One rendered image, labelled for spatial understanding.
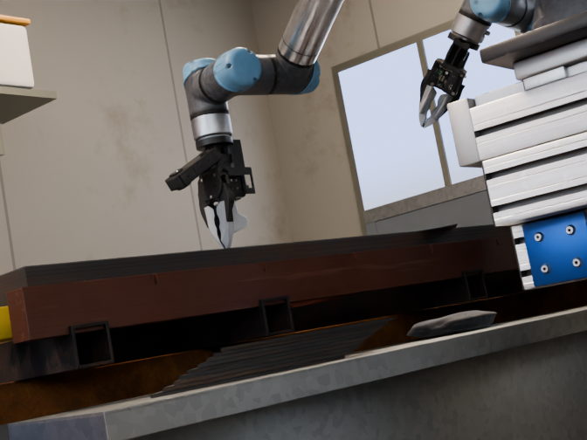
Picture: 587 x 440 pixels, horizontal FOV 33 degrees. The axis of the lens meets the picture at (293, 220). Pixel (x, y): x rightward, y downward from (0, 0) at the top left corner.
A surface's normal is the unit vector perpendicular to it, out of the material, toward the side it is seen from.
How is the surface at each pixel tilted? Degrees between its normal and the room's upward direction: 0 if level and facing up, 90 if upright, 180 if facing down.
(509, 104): 90
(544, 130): 90
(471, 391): 90
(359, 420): 90
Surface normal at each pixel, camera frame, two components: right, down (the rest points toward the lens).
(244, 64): 0.53, -0.20
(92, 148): 0.76, -0.21
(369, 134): -0.63, 0.02
